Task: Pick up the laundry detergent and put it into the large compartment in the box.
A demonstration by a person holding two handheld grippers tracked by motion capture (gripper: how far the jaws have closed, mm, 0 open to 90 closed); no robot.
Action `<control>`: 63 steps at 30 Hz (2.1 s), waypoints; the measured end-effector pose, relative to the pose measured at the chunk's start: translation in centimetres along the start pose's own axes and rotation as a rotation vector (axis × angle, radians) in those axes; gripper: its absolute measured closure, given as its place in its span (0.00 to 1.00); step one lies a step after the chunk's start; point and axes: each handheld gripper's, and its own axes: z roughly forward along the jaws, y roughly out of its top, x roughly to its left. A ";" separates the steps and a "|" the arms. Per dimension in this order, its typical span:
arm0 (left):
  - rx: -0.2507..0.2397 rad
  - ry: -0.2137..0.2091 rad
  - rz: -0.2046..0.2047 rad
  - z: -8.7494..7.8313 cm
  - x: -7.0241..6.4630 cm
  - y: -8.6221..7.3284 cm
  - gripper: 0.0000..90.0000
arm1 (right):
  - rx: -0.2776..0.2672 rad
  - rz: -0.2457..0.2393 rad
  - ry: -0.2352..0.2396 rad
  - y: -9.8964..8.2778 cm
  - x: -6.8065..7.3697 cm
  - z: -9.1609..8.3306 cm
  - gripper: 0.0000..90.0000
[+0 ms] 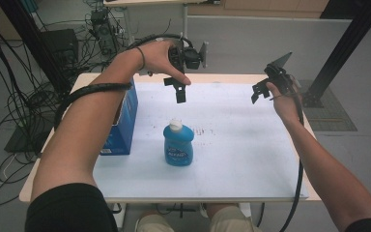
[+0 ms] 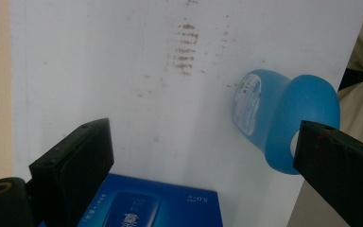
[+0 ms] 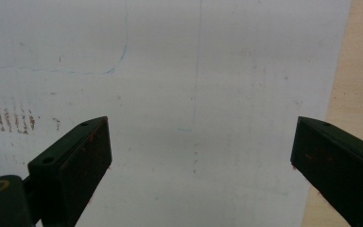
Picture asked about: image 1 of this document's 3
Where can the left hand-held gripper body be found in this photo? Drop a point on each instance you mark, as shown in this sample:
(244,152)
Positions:
(188,57)

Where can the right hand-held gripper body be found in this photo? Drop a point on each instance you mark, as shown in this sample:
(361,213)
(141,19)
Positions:
(278,74)

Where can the blue bottle with white cap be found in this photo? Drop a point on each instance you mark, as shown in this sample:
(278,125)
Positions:
(178,144)

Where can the blue cardboard box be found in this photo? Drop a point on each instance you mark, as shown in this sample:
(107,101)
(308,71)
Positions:
(125,124)

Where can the person's left hand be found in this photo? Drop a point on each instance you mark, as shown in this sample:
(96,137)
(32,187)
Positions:
(159,61)

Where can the person's right hand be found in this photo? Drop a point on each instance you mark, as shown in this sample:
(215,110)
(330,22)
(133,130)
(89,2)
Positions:
(285,104)

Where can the white table mat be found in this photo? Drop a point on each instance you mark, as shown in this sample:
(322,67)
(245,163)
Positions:
(238,151)

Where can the grey tiled floor mat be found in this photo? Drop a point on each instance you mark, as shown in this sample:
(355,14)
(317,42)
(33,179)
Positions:
(331,112)

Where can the background desk with white leg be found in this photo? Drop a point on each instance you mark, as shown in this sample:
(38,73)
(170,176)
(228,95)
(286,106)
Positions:
(141,2)

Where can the grey computer tower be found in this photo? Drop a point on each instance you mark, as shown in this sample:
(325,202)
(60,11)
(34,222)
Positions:
(104,30)

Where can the light wooden table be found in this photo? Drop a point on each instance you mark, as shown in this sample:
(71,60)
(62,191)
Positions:
(80,84)

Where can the black equipment box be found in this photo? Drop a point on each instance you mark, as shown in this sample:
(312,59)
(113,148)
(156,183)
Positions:
(61,45)

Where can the person's right leg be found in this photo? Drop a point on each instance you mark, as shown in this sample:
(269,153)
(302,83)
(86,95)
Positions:
(232,220)

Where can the person's leg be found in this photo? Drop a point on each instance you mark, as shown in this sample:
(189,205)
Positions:
(232,220)
(156,224)

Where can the person's left leg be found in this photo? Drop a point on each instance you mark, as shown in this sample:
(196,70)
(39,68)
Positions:
(156,224)

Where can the white table leg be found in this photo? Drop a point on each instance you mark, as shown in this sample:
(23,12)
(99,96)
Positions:
(119,215)

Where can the black floor mat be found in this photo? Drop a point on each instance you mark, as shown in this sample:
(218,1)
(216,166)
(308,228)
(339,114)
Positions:
(22,140)

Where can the person's black left sleeve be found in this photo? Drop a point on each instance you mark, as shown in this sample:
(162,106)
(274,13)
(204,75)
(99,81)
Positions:
(71,209)

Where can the person's black sleeve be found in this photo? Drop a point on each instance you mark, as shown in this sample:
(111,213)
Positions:
(368,225)
(71,209)

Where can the person's black right sleeve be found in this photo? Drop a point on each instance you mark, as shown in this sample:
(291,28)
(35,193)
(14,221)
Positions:
(368,225)

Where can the black metal frame post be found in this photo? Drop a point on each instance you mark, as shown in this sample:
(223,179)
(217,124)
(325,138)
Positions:
(344,48)
(32,42)

